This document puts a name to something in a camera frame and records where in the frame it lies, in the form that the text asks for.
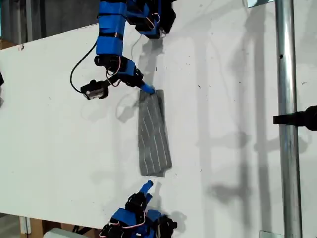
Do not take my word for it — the grey striped towel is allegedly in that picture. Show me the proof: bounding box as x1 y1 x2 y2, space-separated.
137 89 173 178

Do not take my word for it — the white box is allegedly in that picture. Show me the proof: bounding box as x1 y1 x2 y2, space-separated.
44 227 84 238

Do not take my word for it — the brown cardboard box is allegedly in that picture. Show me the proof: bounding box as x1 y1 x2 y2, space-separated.
29 218 48 236

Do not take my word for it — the white table leg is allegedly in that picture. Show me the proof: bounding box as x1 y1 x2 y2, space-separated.
19 216 32 235

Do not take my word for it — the red white servo wire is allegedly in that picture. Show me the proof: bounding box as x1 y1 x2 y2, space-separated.
106 56 125 87
99 217 147 237

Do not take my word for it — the short black camera stalk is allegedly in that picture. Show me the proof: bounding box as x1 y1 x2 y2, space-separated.
106 75 122 86

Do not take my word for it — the black camera box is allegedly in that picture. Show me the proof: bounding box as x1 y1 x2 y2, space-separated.
81 79 109 101
158 215 178 234

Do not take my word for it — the black camera cable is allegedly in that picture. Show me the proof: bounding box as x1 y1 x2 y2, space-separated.
70 41 98 94

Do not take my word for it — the steel post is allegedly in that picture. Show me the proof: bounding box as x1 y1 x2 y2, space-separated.
275 0 303 238

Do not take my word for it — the black post clamp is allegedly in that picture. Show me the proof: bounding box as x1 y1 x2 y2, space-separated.
273 105 317 131

